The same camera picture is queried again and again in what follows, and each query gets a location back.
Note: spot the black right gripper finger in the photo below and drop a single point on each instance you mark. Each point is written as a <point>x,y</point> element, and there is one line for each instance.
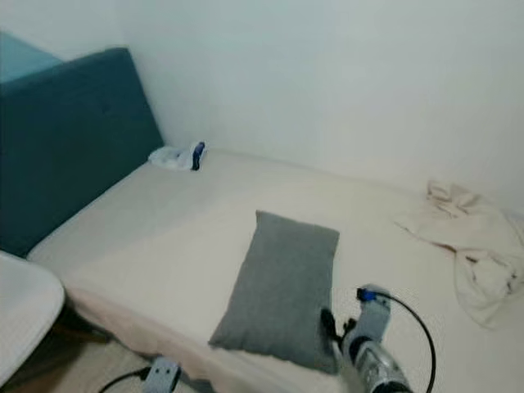
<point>327,321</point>

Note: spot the grey rectangular pillow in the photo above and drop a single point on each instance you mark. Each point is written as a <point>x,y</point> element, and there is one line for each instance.
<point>282,286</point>

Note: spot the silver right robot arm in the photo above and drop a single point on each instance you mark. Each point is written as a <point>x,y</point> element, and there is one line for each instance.
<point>381,368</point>

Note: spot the white plastic chair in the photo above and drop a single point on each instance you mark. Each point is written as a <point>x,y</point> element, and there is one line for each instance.
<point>29,307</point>

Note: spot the crumpled beige cloth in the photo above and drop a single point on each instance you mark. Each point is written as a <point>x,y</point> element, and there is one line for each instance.
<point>471,241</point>

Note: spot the cream bed mattress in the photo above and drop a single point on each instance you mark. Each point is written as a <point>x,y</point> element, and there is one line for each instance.
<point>188,229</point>

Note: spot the clear plastic wrapped package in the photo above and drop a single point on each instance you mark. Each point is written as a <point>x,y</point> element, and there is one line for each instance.
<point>176,155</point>

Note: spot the blue upholstered headboard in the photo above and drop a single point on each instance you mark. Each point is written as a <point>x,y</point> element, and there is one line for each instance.
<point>74,143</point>

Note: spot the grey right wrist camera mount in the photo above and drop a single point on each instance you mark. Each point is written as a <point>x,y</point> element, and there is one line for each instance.
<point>371,319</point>

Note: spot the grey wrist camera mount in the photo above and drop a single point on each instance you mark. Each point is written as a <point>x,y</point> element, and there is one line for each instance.
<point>371,319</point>
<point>162,377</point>

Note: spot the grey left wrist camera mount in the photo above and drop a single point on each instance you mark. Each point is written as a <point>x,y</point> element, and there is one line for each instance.
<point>162,377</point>

